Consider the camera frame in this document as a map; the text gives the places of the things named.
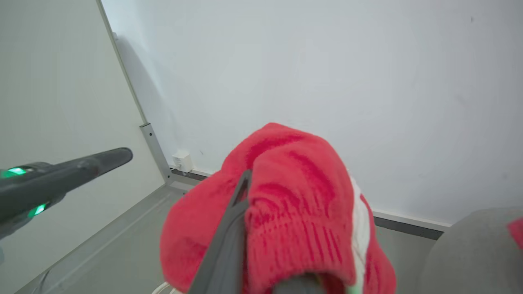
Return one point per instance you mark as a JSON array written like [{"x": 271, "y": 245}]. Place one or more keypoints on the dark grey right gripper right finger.
[{"x": 300, "y": 286}]

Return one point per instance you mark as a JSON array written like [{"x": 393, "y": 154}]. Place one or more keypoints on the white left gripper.
[{"x": 36, "y": 190}]

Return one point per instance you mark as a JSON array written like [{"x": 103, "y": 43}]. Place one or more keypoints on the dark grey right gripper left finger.
[{"x": 226, "y": 253}]

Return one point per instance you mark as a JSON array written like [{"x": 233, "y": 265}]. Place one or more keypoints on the red knit garment white stripe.
[{"x": 294, "y": 204}]

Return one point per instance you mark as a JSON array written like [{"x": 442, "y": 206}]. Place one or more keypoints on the plain red garment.
[{"x": 517, "y": 232}]

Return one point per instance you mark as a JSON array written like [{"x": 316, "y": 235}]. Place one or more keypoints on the grey fabric sofa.
[{"x": 474, "y": 257}]

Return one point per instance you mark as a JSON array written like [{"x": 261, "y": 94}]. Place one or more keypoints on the grey metal frame post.
[{"x": 155, "y": 151}]

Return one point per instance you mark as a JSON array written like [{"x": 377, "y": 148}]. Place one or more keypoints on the white wall outlet box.
[{"x": 183, "y": 161}]

